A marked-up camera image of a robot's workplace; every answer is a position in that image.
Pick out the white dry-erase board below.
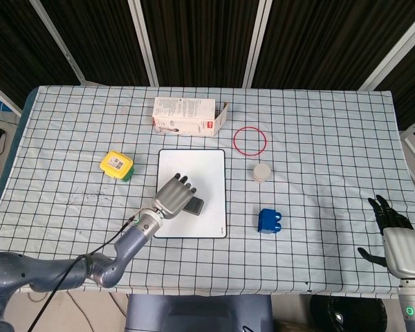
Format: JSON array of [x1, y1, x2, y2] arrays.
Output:
[[152, 149, 228, 239]]

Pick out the thin red ring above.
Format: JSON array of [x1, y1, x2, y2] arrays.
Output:
[[232, 127, 268, 156]]

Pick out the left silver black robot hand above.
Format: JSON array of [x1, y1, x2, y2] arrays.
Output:
[[151, 172, 198, 220]]

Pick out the grey whiteboard eraser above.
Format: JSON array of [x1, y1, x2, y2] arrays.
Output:
[[185, 196, 205, 216]]

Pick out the black wheel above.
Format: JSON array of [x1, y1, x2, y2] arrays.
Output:
[[309, 296, 388, 332]]

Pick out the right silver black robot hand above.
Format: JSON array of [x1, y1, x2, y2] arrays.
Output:
[[357, 194, 415, 279]]

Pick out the beige round puck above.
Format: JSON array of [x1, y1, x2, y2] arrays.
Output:
[[252, 163, 274, 184]]

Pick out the thin floor cable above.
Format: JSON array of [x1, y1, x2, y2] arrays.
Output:
[[66, 293, 95, 332]]

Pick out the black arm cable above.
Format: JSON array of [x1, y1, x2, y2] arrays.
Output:
[[27, 216, 140, 332]]

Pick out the white cardboard carton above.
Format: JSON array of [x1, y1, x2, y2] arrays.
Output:
[[151, 97, 230, 138]]

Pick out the black grid checkered tablecloth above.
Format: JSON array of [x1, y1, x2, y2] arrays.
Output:
[[0, 85, 415, 299]]

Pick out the yellow green container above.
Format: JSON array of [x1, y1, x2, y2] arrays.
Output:
[[99, 150, 136, 183]]

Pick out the blue toy block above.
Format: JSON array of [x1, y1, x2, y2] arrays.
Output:
[[257, 208, 284, 236]]

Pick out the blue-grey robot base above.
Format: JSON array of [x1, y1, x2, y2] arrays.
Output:
[[124, 293, 275, 332]]

